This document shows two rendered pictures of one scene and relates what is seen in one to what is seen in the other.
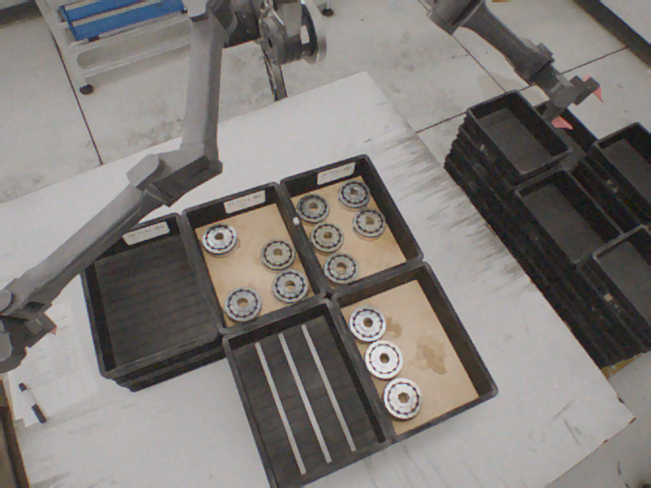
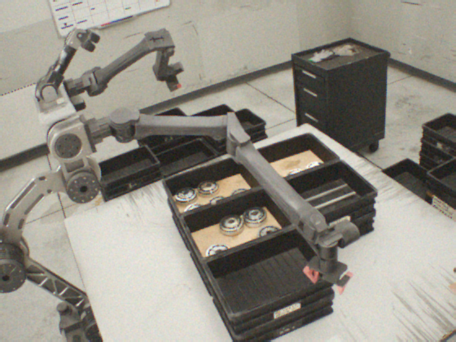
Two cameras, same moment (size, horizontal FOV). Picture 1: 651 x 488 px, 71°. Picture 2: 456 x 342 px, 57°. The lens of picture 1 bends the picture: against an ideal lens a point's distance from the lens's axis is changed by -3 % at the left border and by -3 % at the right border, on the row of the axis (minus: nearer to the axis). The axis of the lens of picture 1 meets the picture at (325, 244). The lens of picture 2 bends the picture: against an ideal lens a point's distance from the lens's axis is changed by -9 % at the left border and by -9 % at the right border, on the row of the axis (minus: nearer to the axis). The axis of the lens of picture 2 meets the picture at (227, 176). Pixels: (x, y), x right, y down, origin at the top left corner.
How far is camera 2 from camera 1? 159 cm
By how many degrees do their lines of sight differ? 54
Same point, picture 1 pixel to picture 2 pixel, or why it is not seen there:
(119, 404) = (343, 319)
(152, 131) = not seen: outside the picture
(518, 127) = (116, 173)
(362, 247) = (224, 192)
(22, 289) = (308, 209)
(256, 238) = (217, 240)
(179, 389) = not seen: hidden behind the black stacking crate
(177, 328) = (289, 269)
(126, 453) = (374, 306)
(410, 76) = not seen: hidden behind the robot
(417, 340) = (282, 169)
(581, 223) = (186, 159)
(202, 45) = (156, 119)
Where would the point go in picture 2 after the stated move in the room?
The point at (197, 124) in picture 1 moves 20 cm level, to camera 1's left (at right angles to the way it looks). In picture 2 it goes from (211, 120) to (200, 152)
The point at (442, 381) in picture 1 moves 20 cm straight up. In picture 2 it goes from (304, 160) to (302, 126)
